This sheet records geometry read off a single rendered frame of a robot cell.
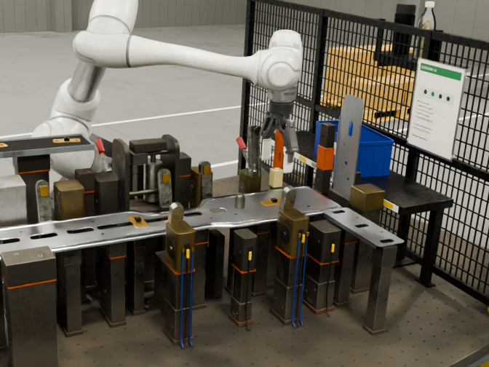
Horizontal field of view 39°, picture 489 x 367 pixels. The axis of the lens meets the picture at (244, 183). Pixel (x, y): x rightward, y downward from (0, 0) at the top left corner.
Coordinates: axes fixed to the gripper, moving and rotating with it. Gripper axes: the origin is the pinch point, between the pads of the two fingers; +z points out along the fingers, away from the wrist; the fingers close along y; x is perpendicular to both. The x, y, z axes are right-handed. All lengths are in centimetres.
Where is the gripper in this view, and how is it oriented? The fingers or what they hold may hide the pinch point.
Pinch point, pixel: (276, 162)
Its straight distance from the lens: 220.8
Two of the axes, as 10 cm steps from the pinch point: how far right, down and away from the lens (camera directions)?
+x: 8.8, -1.1, 4.6
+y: 4.7, 3.2, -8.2
